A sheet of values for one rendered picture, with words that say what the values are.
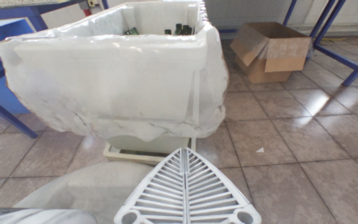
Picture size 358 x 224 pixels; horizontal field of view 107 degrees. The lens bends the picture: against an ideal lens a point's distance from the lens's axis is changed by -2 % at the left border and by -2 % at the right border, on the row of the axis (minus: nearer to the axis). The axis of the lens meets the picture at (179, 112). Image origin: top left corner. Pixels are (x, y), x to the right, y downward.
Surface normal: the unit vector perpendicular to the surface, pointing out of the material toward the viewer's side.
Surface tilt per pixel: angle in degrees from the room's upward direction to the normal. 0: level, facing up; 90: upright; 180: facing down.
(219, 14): 90
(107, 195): 69
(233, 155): 0
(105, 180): 1
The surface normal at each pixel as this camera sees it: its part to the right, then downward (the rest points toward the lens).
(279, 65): 0.04, 0.39
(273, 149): -0.04, -0.70
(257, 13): 0.04, 0.71
